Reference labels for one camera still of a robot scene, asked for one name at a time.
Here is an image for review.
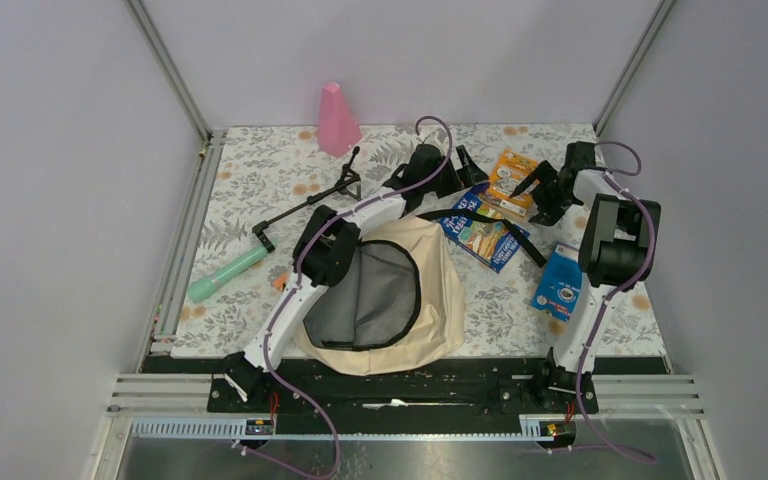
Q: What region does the pink cone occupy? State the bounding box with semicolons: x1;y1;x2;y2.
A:
317;82;362;157

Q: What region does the blue round-logo book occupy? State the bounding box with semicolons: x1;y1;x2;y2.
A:
530;242;583;324

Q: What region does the orange children's book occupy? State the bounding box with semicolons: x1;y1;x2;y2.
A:
478;149;538;223

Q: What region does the blue Treehouse book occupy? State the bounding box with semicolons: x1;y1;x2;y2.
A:
437;187;522;273

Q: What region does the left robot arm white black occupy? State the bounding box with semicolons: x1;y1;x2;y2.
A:
222;144;489;411

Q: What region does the mint green tube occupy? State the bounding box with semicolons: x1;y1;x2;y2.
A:
186;246;270;303

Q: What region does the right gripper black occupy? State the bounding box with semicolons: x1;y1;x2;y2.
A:
510;160;575;227

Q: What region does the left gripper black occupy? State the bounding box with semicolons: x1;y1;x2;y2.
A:
420;145;486;198

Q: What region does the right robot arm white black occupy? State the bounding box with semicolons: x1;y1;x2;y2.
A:
513;141;662;414

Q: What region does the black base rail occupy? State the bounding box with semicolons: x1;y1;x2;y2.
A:
142;356;673;439

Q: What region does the black folding tripod stand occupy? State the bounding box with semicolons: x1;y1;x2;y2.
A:
252;146;361;254

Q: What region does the cream canvas backpack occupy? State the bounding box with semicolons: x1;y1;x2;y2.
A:
293;210;530;376

